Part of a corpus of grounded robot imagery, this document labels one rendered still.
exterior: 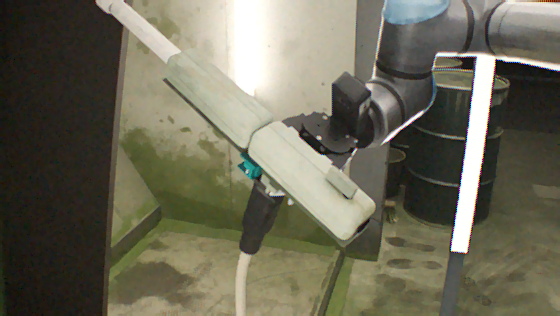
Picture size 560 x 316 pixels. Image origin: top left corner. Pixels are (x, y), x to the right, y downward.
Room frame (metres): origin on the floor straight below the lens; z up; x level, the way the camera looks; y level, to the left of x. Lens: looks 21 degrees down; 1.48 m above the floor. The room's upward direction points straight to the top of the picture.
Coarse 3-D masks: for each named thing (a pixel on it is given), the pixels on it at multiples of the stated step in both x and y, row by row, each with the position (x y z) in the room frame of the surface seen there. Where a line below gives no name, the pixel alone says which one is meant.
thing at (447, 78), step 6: (438, 72) 3.15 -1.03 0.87; (444, 72) 3.16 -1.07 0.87; (450, 72) 3.17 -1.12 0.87; (456, 72) 3.17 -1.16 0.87; (462, 72) 3.16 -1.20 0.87; (468, 72) 3.15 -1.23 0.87; (438, 78) 2.99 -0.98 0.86; (444, 78) 3.00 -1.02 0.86; (450, 78) 3.00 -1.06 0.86; (456, 78) 3.00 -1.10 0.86; (462, 78) 3.01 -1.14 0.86; (468, 78) 3.02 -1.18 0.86; (444, 84) 2.83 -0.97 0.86; (450, 84) 2.83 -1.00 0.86; (456, 84) 2.83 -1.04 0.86; (462, 84) 2.83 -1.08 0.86; (468, 84) 2.83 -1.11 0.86; (498, 84) 2.85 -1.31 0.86; (504, 84) 2.84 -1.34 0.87
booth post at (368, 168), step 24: (360, 0) 2.35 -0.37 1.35; (384, 0) 2.32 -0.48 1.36; (360, 24) 2.35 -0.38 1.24; (360, 48) 2.35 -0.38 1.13; (360, 72) 2.34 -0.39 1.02; (384, 144) 2.31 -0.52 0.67; (360, 168) 2.34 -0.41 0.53; (384, 168) 2.30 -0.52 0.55; (384, 192) 2.38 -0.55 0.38; (360, 240) 2.33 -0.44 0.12
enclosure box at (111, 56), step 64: (0, 0) 0.95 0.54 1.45; (64, 0) 0.92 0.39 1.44; (128, 0) 0.88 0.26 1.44; (0, 64) 0.95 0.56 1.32; (64, 64) 0.92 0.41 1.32; (0, 128) 0.96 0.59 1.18; (64, 128) 0.93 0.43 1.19; (0, 192) 0.96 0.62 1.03; (64, 192) 0.93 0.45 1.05; (0, 256) 0.97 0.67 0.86; (64, 256) 0.94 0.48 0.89
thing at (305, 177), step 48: (96, 0) 0.72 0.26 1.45; (192, 48) 0.63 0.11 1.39; (192, 96) 0.58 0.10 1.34; (240, 96) 0.57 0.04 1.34; (240, 144) 0.54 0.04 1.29; (288, 144) 0.52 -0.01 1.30; (288, 192) 0.50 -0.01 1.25; (336, 192) 0.47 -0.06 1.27; (240, 240) 0.60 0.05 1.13; (336, 240) 0.46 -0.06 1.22
